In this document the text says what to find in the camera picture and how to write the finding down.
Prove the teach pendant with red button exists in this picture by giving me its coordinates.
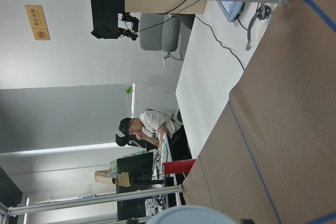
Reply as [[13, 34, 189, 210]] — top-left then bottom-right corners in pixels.
[[217, 1, 245, 22]]

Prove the red cylinder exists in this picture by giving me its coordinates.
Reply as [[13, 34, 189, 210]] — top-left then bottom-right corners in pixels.
[[163, 159, 196, 175]]

